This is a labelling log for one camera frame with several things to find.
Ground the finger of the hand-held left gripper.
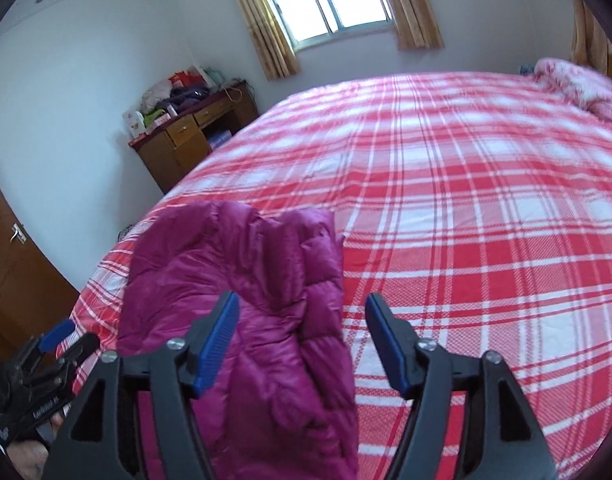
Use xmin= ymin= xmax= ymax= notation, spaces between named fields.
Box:
xmin=18 ymin=319 xmax=78 ymax=361
xmin=33 ymin=332 xmax=102 ymax=401

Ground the purple clothes pile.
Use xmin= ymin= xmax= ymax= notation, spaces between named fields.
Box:
xmin=168 ymin=86 xmax=210 ymax=111

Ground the small sliding window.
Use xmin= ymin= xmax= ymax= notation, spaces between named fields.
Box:
xmin=243 ymin=0 xmax=394 ymax=52

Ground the magenta puffer jacket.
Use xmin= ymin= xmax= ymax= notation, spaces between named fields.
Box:
xmin=117 ymin=201 xmax=359 ymax=480

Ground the white printed box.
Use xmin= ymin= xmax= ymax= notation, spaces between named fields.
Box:
xmin=122 ymin=110 xmax=147 ymax=142

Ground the person's left hand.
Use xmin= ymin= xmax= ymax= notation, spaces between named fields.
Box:
xmin=8 ymin=440 xmax=51 ymax=478

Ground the bed with red plaid sheet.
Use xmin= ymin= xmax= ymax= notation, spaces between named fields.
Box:
xmin=68 ymin=71 xmax=612 ymax=480

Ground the wooden desk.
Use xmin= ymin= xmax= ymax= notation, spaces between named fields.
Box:
xmin=128 ymin=80 xmax=260 ymax=195

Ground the white plastic bag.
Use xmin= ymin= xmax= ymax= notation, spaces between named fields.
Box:
xmin=142 ymin=80 xmax=173 ymax=111

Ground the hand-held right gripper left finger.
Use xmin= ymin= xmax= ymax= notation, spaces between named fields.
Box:
xmin=45 ymin=290 xmax=241 ymax=480

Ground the beige patterned curtain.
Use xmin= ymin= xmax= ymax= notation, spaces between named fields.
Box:
xmin=376 ymin=0 xmax=445 ymax=52
xmin=570 ymin=0 xmax=611 ymax=78
xmin=221 ymin=0 xmax=301 ymax=81

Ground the brown wooden door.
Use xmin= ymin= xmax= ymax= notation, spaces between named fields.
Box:
xmin=0 ymin=160 xmax=82 ymax=361

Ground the pink folded quilt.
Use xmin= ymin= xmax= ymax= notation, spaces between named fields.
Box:
xmin=533 ymin=57 xmax=612 ymax=123

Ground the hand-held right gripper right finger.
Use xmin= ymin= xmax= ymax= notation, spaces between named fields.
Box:
xmin=365 ymin=292 xmax=559 ymax=480

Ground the red and white bag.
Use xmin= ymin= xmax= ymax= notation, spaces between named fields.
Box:
xmin=168 ymin=67 xmax=207 ymax=88

